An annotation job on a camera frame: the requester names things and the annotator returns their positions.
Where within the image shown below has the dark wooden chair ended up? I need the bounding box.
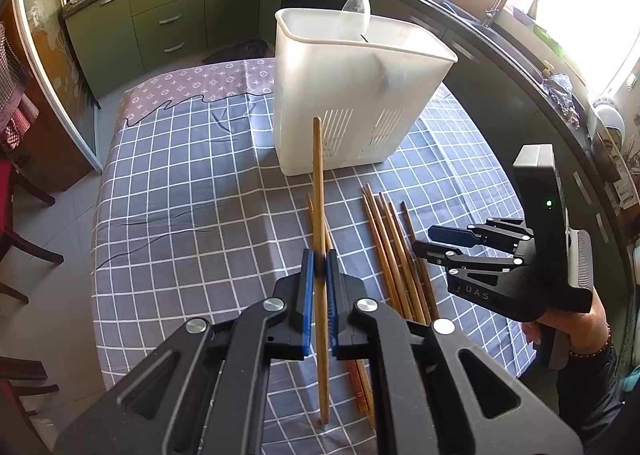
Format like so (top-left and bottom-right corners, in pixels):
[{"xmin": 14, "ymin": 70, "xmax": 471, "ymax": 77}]
[
  {"xmin": 0, "ymin": 355, "xmax": 58, "ymax": 416},
  {"xmin": 0, "ymin": 155, "xmax": 66, "ymax": 306}
]

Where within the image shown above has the lilac patterned cloth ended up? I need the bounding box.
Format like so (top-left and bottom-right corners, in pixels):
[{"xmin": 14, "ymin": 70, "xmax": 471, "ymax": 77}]
[{"xmin": 117, "ymin": 56, "xmax": 278, "ymax": 128}]

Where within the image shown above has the person's right forearm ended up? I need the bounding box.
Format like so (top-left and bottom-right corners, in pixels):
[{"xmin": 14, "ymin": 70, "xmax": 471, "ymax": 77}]
[{"xmin": 515, "ymin": 345, "xmax": 626, "ymax": 455}]

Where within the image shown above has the beaded bracelet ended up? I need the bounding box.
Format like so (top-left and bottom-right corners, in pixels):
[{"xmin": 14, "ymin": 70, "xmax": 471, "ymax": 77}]
[{"xmin": 569, "ymin": 322, "xmax": 613, "ymax": 358}]

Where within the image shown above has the grey checked tablecloth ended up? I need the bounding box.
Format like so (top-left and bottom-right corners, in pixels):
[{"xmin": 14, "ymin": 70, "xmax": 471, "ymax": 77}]
[{"xmin": 90, "ymin": 70, "xmax": 531, "ymax": 455}]

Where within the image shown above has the white plastic utensil holder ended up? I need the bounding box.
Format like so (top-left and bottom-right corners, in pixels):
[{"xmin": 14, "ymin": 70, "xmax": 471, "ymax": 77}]
[{"xmin": 274, "ymin": 6, "xmax": 459, "ymax": 177}]

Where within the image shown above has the person's right hand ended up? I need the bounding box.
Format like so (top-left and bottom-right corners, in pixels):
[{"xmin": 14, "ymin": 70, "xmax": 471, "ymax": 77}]
[{"xmin": 522, "ymin": 292, "xmax": 612, "ymax": 356}]

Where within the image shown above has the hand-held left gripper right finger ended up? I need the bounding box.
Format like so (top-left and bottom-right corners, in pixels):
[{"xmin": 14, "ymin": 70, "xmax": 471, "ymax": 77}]
[{"xmin": 325, "ymin": 250, "xmax": 586, "ymax": 455}]

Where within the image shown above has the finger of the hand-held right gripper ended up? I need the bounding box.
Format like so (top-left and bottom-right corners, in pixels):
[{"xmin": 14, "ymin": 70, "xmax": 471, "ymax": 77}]
[
  {"xmin": 412, "ymin": 239, "xmax": 526, "ymax": 281},
  {"xmin": 427, "ymin": 218, "xmax": 535, "ymax": 256}
]

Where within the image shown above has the white round pot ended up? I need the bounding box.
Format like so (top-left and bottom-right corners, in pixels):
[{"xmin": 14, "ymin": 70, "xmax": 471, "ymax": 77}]
[{"xmin": 592, "ymin": 98, "xmax": 626, "ymax": 146}]

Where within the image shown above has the red checked cloth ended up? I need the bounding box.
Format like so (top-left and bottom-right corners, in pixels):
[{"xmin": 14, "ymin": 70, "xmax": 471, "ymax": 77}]
[{"xmin": 0, "ymin": 25, "xmax": 38, "ymax": 151}]

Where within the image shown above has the clear plastic spoon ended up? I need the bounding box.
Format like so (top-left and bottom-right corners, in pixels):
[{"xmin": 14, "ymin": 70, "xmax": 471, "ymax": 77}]
[{"xmin": 340, "ymin": 0, "xmax": 372, "ymax": 41}]

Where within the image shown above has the crumpled dish rag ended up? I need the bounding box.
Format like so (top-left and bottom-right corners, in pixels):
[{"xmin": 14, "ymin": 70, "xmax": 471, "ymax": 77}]
[{"xmin": 542, "ymin": 72, "xmax": 583, "ymax": 128}]

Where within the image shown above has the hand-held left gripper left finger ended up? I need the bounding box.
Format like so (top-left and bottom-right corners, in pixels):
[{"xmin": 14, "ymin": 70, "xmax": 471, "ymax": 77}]
[{"xmin": 54, "ymin": 247, "xmax": 321, "ymax": 455}]

